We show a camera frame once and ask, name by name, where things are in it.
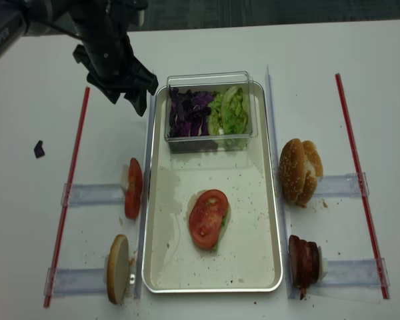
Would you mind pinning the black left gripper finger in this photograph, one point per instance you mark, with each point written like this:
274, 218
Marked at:
138, 99
113, 96

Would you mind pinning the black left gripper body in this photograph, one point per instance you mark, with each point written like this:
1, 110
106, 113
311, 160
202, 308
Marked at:
106, 51

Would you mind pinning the red tomato slice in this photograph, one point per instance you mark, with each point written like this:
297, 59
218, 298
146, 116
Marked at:
208, 218

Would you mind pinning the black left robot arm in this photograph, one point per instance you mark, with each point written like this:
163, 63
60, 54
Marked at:
18, 18

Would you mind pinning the white stop block tomato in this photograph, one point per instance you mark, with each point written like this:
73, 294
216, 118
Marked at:
125, 178

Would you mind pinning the green lettuce in container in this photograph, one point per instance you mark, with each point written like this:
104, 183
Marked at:
228, 113

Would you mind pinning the remaining tomato slices stack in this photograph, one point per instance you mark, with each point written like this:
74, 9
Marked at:
134, 190

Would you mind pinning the lettuce leaf on bun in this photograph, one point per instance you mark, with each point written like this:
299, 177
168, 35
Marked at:
221, 232

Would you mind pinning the sliced meat patties stack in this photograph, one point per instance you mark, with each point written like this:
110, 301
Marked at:
305, 263

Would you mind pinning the white stop block meat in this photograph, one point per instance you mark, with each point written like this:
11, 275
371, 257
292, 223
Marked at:
323, 265

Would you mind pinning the purple cabbage leaves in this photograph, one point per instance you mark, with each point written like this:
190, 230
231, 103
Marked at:
188, 113

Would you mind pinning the clear plastic container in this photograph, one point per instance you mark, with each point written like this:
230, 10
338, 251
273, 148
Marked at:
213, 82

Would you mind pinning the purple cabbage scrap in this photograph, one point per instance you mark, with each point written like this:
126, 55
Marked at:
38, 150

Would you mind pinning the upper left clear holder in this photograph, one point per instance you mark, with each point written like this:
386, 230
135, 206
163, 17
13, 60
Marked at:
76, 195

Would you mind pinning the clear holder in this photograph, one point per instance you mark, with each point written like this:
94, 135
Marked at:
64, 282
76, 195
349, 185
352, 273

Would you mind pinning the left red strip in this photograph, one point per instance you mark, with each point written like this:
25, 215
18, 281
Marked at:
57, 247

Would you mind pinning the red strip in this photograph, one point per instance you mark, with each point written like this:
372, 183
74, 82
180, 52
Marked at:
369, 219
57, 247

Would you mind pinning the bottom bun on tray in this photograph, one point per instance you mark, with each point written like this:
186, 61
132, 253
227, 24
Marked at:
226, 220

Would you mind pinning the metal baking tray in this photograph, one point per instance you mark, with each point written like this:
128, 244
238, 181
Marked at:
248, 256

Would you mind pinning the sesame bun front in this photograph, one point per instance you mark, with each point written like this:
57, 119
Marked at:
292, 170

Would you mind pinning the sesame bun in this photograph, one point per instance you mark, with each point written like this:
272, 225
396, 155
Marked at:
314, 173
292, 170

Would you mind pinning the bun half standing left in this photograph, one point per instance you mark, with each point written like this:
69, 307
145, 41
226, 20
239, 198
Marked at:
117, 269

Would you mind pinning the sesame bun rear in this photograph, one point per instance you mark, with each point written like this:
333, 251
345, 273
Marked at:
314, 173

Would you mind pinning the lower left clear holder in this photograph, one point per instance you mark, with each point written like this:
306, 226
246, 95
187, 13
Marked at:
64, 282

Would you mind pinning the right red strip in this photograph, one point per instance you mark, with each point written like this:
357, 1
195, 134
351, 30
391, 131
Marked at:
369, 219

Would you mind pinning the upper right clear holder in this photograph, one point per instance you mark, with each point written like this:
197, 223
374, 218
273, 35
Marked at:
349, 185

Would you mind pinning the lower right clear holder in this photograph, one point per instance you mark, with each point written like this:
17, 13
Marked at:
352, 273

